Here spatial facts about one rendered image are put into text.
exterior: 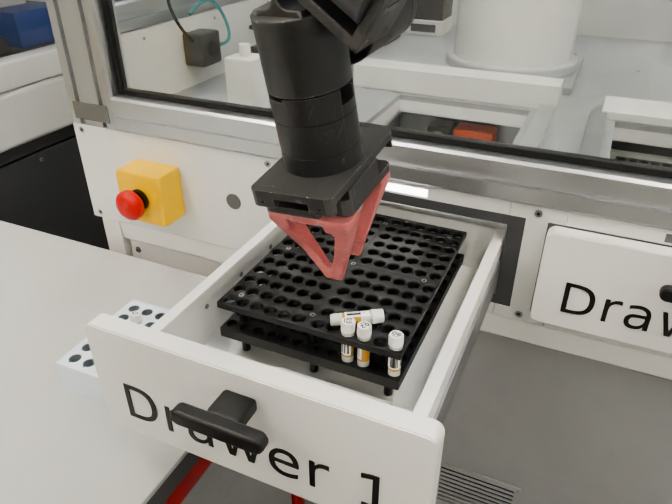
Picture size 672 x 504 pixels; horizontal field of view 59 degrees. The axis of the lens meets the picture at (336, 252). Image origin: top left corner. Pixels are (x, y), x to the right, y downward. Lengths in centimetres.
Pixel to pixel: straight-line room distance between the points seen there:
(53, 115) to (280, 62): 100
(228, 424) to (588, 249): 39
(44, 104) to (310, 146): 98
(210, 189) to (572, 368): 50
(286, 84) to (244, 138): 36
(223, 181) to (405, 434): 48
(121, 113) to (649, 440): 77
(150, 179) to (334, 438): 47
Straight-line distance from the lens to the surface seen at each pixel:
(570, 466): 87
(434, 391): 47
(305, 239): 45
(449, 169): 65
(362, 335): 50
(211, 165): 78
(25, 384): 75
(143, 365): 50
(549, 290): 67
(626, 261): 64
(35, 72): 132
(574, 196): 63
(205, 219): 83
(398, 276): 58
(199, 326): 59
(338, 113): 39
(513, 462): 89
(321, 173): 41
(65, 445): 66
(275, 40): 38
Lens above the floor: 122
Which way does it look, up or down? 31 degrees down
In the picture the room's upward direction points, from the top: straight up
